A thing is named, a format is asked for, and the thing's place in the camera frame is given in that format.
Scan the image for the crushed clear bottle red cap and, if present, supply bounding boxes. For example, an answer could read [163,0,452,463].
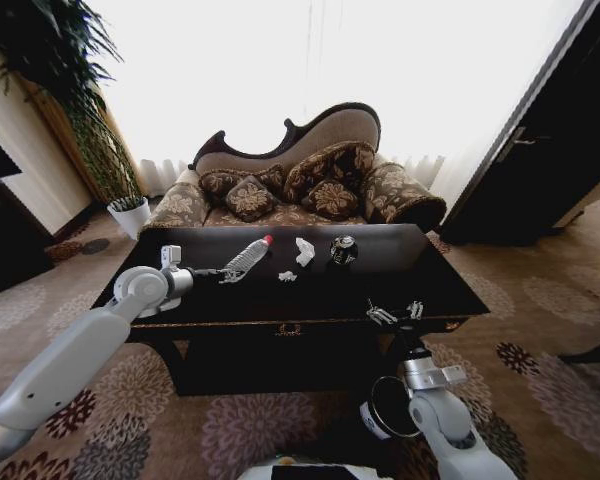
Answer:
[223,234,275,275]

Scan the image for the black round trash bin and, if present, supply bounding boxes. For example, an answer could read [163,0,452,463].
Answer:
[358,376,417,442]

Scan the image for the dark wooden coffee table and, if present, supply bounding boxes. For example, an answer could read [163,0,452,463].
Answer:
[90,223,491,397]

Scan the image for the large crumpled white paper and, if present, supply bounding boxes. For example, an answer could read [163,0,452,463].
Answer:
[294,236,318,268]

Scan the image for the small square floral cushion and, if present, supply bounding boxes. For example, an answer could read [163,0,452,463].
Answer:
[301,178,364,220]
[224,175,282,223]

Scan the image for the long brown floral cushion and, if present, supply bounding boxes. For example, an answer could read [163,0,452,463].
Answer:
[198,167,286,206]

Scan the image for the white plant pot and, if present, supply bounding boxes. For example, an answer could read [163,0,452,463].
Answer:
[106,195,153,241]

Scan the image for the brown floral curved sofa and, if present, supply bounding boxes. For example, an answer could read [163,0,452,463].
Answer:
[139,102,449,239]

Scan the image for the large brown floral cushion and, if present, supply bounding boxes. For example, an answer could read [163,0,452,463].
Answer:
[283,141,377,202]

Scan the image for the white robot front shell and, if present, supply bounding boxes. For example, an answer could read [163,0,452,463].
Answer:
[237,453,384,480]

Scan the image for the dark furniture leg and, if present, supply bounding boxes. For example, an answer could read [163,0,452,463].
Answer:
[557,327,600,370]

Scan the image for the dark low cabinet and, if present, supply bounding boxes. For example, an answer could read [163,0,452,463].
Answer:
[0,179,55,302]

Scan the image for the dark wooden door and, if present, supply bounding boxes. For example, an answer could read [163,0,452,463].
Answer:
[438,0,600,247]

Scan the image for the tall green leafy plant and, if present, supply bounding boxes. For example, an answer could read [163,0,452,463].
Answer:
[0,0,144,204]

